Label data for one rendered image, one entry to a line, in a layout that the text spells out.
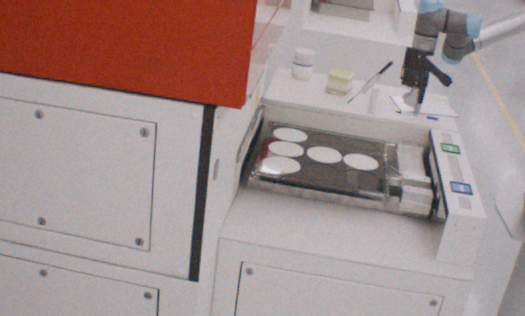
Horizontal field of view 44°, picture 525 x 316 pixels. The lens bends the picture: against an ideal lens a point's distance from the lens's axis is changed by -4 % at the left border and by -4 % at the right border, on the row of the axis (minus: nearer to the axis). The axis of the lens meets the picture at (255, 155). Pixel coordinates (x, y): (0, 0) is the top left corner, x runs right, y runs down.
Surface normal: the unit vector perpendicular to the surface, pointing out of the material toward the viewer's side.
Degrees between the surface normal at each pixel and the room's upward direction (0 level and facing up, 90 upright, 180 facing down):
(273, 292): 90
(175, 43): 90
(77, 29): 90
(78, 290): 90
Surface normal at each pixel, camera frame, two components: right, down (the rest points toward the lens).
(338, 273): -0.15, 0.40
